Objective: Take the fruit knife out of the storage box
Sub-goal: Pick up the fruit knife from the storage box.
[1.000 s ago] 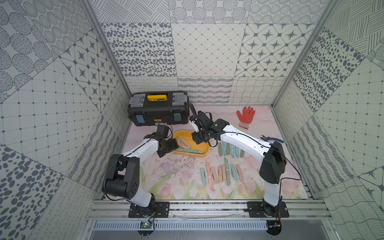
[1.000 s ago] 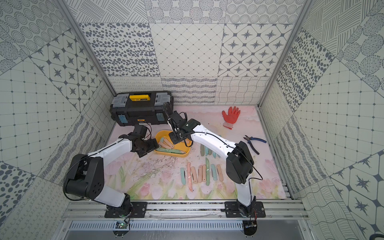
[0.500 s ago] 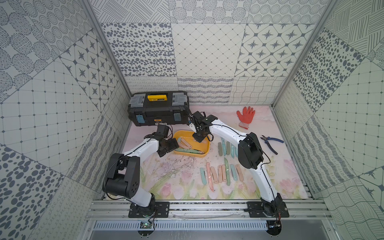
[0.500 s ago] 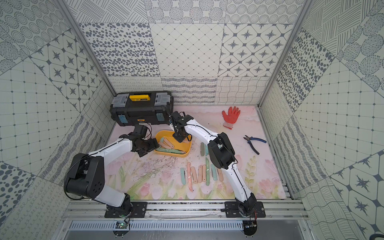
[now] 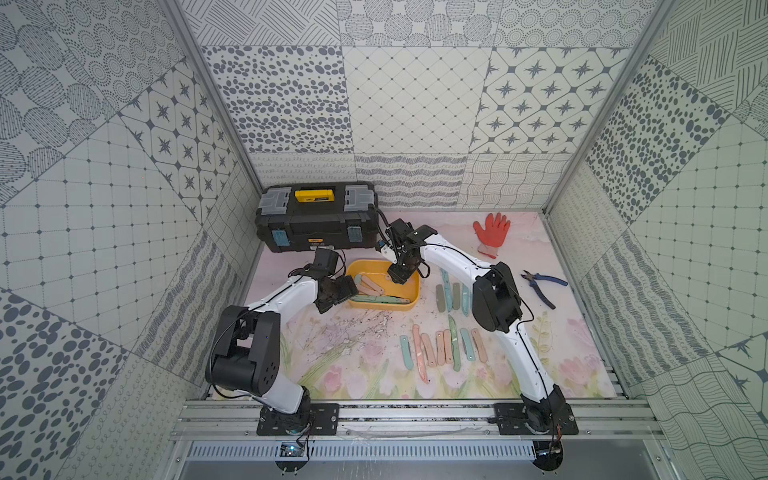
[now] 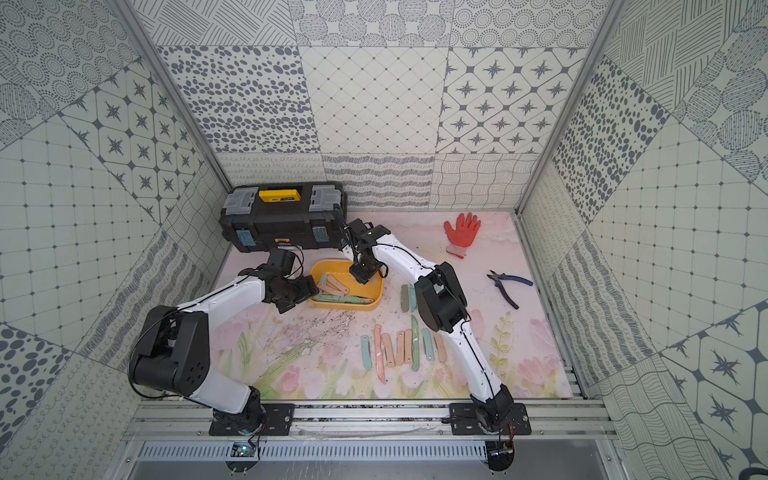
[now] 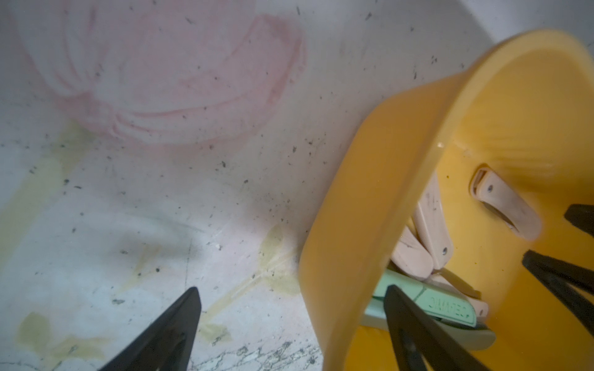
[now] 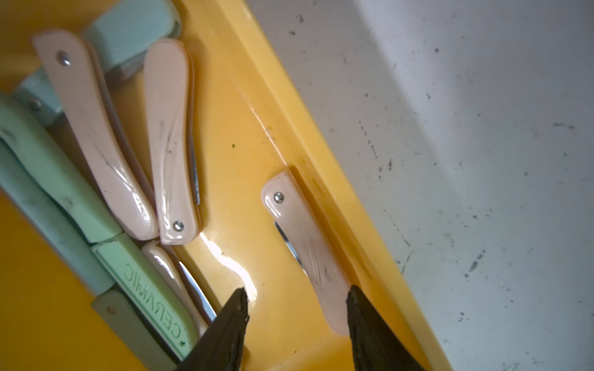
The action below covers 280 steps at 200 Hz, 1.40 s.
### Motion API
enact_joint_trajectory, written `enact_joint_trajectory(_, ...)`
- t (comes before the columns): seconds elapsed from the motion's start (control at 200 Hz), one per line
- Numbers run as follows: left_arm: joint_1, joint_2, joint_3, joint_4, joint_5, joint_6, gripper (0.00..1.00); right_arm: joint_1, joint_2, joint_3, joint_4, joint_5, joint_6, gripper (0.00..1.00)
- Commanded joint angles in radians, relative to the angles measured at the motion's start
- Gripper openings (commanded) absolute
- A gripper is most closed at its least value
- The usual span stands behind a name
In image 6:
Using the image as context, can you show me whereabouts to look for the yellow plastic storage tray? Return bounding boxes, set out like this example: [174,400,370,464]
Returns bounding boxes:
[310,259,384,311]

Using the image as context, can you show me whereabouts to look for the sage green fruit knife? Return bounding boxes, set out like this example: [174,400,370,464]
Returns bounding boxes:
[400,284,411,313]

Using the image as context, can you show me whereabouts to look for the teal lettered fruit knife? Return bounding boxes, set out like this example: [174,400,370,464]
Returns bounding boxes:
[408,285,417,311]

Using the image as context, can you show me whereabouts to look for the long coral fruit knife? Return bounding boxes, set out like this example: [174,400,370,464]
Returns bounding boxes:
[374,324,387,384]

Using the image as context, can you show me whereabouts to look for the pink folding fruit knife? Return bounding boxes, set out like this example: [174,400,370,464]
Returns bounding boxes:
[381,333,396,368]

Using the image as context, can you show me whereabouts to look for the green folding fruit knife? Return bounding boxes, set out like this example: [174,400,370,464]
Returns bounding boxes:
[410,315,420,372]

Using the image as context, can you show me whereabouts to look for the mint folding knife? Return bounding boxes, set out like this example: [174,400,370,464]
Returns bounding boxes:
[360,335,373,370]

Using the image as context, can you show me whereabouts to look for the teal folding fruit knife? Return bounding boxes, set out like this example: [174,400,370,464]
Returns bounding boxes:
[421,328,435,362]

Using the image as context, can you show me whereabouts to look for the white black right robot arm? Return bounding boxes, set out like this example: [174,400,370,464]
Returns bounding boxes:
[341,219,514,433]

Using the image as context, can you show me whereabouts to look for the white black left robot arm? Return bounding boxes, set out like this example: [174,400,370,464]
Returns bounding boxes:
[128,248,319,430]

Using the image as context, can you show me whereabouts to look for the black Deli toolbox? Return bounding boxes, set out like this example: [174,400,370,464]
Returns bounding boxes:
[219,182,347,253]

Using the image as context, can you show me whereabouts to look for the red work glove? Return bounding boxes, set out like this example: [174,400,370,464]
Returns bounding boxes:
[443,212,482,259]

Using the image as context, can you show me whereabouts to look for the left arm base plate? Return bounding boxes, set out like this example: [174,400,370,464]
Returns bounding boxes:
[209,403,296,437]

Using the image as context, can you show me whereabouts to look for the blue handled pliers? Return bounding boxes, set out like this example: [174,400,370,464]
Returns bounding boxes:
[486,269,535,311]

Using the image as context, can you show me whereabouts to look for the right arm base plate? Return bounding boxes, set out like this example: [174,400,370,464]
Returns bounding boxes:
[442,403,532,436]

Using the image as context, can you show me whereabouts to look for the aluminium front rail frame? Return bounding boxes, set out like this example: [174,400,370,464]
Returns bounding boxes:
[106,396,629,479]

